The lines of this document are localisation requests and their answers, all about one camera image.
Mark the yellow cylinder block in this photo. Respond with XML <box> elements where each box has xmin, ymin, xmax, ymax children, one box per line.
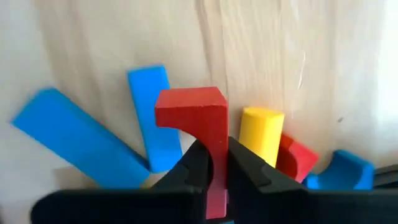
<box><xmin>238</xmin><ymin>106</ymin><xmax>285</xmax><ymax>169</ymax></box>

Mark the blue arch block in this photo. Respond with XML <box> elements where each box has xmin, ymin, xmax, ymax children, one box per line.
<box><xmin>303</xmin><ymin>149</ymin><xmax>376</xmax><ymax>191</ymax></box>

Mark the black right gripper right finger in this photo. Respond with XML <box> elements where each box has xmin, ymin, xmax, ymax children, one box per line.
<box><xmin>227</xmin><ymin>136</ymin><xmax>398</xmax><ymax>224</ymax></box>

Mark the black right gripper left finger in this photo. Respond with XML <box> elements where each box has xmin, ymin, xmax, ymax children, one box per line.
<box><xmin>30</xmin><ymin>139</ymin><xmax>215</xmax><ymax>224</ymax></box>

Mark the red arch block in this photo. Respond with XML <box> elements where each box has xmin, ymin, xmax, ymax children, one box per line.
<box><xmin>275</xmin><ymin>133</ymin><xmax>320</xmax><ymax>184</ymax></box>
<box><xmin>154</xmin><ymin>86</ymin><xmax>230</xmax><ymax>220</ymax></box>

